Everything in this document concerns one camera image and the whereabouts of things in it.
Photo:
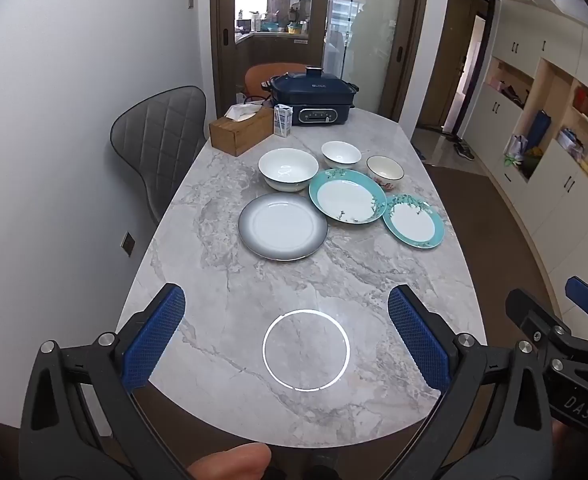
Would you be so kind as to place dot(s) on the wall socket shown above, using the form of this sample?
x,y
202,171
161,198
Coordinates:
x,y
128,243

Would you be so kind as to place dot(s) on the small white bowl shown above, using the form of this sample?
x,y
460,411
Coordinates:
x,y
341,152

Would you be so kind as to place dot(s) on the orange chair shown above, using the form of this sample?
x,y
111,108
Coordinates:
x,y
274,72

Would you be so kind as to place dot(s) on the blue bag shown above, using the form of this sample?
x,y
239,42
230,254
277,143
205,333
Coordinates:
x,y
537,132

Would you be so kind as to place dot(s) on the large teal floral plate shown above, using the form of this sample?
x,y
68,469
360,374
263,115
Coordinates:
x,y
346,197

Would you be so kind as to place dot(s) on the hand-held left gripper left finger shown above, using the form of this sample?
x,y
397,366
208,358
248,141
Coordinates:
x,y
154,342

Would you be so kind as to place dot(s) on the grey quilted chair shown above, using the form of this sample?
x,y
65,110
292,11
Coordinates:
x,y
159,130

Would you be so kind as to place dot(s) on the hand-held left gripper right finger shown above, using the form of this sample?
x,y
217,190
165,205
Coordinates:
x,y
418,345

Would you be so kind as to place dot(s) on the dark blue electric cooker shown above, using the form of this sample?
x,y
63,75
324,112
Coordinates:
x,y
309,92

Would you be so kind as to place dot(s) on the dark shoes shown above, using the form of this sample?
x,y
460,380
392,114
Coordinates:
x,y
463,151

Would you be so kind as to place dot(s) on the grey rimmed plate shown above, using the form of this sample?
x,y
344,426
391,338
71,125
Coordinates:
x,y
281,225

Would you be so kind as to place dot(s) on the white wall cabinet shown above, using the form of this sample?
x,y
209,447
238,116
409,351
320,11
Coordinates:
x,y
548,200

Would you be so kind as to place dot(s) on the small drink carton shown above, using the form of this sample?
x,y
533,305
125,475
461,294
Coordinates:
x,y
283,122

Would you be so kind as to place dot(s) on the brown wooden door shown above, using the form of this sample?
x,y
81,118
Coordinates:
x,y
453,60

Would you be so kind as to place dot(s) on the pink floral bowl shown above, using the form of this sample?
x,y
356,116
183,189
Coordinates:
x,y
383,167

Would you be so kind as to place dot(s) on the glass sliding door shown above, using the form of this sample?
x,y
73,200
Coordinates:
x,y
373,35

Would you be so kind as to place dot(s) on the person's left hand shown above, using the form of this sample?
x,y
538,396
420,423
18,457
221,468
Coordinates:
x,y
231,462

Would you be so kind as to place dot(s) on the wooden tissue box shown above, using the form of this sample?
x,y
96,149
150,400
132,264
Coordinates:
x,y
234,136

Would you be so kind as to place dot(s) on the white tissue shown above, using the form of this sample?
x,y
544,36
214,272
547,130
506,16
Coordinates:
x,y
242,112

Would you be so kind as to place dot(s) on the large white bowl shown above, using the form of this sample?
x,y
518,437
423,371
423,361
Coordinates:
x,y
286,166

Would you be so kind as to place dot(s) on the white gift bag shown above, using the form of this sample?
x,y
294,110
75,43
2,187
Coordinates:
x,y
516,152

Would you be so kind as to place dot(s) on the small teal floral plate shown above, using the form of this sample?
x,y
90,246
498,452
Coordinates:
x,y
413,220

